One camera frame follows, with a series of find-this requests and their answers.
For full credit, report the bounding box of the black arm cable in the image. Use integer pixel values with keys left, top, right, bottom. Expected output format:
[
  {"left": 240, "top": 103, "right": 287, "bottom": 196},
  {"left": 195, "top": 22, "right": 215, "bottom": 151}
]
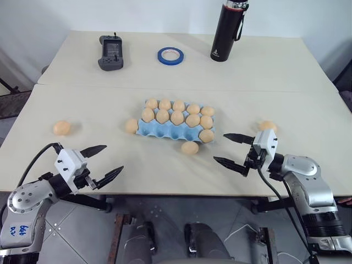
[
  {"left": 15, "top": 142, "right": 63, "bottom": 190},
  {"left": 257, "top": 164, "right": 317, "bottom": 264}
]

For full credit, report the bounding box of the blue egg tray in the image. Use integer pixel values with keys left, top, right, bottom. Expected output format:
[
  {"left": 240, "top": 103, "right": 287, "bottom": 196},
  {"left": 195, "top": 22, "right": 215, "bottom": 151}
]
[{"left": 136, "top": 99, "right": 217, "bottom": 145}]

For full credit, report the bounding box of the grey handheld remote controller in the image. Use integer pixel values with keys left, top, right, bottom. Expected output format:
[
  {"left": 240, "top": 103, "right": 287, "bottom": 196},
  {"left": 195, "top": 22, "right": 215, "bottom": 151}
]
[{"left": 97, "top": 32, "right": 124, "bottom": 72}]

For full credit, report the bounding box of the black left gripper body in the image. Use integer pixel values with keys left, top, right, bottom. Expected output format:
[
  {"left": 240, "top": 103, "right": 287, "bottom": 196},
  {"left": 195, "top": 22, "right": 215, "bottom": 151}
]
[{"left": 73, "top": 164, "right": 101, "bottom": 191}]

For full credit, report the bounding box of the blue tape roll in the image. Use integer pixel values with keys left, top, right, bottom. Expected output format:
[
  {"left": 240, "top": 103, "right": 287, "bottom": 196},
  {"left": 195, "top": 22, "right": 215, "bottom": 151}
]
[{"left": 157, "top": 47, "right": 185, "bottom": 66}]

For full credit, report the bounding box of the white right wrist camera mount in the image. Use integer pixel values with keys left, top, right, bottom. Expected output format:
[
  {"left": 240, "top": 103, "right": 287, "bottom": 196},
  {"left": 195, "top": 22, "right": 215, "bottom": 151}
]
[{"left": 252, "top": 128, "right": 282, "bottom": 167}]

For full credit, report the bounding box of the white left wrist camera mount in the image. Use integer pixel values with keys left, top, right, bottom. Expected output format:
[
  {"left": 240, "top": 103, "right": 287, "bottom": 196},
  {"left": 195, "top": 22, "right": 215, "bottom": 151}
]
[{"left": 54, "top": 148, "right": 89, "bottom": 195}]

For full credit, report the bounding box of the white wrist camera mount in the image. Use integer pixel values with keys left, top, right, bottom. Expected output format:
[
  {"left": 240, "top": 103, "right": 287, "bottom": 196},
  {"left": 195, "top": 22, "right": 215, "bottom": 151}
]
[
  {"left": 54, "top": 148, "right": 89, "bottom": 195},
  {"left": 252, "top": 128, "right": 282, "bottom": 167}
]

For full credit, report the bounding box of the black table support bracket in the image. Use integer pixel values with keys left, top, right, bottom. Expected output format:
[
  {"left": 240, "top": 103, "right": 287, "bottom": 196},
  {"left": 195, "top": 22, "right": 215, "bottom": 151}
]
[
  {"left": 251, "top": 196, "right": 295, "bottom": 216},
  {"left": 59, "top": 194, "right": 113, "bottom": 214}
]

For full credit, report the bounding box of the dark rounded leg cover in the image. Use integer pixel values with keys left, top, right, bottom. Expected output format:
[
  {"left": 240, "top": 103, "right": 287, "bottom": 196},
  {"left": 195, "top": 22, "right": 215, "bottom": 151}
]
[
  {"left": 128, "top": 219, "right": 159, "bottom": 264},
  {"left": 183, "top": 222, "right": 229, "bottom": 264}
]

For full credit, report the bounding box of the white floor cable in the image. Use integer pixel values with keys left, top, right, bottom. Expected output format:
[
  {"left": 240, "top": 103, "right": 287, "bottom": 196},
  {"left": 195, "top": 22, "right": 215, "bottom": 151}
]
[{"left": 224, "top": 224, "right": 289, "bottom": 264}]

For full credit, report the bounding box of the black thermos bottle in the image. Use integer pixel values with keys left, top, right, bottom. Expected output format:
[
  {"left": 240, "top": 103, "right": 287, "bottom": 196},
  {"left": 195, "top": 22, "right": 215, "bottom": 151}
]
[{"left": 210, "top": 0, "right": 251, "bottom": 62}]

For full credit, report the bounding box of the dark patterned floor mat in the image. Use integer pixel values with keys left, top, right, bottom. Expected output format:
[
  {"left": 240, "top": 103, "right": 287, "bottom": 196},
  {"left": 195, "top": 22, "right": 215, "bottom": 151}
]
[{"left": 0, "top": 89, "right": 32, "bottom": 119}]

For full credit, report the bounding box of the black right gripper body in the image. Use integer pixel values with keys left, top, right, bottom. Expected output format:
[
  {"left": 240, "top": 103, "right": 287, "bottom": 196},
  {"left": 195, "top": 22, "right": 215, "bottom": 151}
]
[{"left": 243, "top": 142, "right": 269, "bottom": 173}]

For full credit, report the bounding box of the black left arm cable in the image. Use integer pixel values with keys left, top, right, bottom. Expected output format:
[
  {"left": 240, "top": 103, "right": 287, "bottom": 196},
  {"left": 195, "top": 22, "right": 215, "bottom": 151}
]
[{"left": 15, "top": 142, "right": 63, "bottom": 190}]

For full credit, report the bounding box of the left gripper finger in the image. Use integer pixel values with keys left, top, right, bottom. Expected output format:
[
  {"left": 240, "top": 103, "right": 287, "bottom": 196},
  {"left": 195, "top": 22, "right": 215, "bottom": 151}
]
[
  {"left": 93, "top": 166, "right": 124, "bottom": 190},
  {"left": 79, "top": 145, "right": 107, "bottom": 159}
]

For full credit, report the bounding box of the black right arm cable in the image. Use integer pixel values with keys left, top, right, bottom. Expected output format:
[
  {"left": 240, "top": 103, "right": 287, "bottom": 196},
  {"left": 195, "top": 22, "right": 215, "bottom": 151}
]
[{"left": 257, "top": 164, "right": 317, "bottom": 264}]

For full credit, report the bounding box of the rusty metal bar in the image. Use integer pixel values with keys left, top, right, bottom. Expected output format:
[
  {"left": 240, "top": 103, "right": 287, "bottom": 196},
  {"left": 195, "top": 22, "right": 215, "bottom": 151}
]
[
  {"left": 258, "top": 227, "right": 279, "bottom": 264},
  {"left": 111, "top": 213, "right": 131, "bottom": 264}
]

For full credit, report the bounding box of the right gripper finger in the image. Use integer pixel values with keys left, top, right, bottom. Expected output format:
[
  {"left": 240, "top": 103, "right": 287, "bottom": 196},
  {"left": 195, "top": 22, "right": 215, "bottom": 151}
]
[
  {"left": 213, "top": 156, "right": 249, "bottom": 177},
  {"left": 223, "top": 133, "right": 255, "bottom": 145}
]

